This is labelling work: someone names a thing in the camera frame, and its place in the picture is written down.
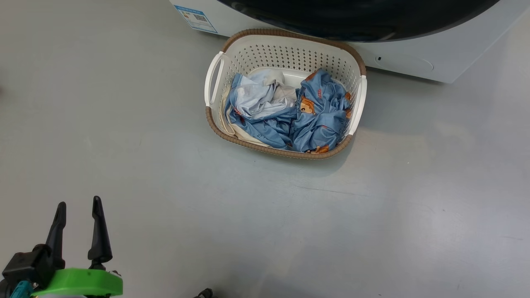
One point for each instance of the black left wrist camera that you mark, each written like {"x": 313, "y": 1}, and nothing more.
{"x": 22, "y": 267}

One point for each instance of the white cream cloth garment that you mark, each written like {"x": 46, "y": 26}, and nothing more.
{"x": 238, "y": 131}

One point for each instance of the white front-load washing machine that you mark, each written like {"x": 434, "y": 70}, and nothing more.
{"x": 455, "y": 45}

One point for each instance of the white basket with brown rim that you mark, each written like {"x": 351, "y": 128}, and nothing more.
{"x": 290, "y": 51}

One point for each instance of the blue energy label sticker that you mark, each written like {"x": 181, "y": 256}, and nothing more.
{"x": 196, "y": 18}

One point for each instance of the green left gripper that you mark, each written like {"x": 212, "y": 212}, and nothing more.
{"x": 78, "y": 282}

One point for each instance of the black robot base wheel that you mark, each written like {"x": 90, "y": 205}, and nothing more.
{"x": 205, "y": 294}

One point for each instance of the round dark washing machine door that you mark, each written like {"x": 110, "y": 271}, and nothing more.
{"x": 356, "y": 18}

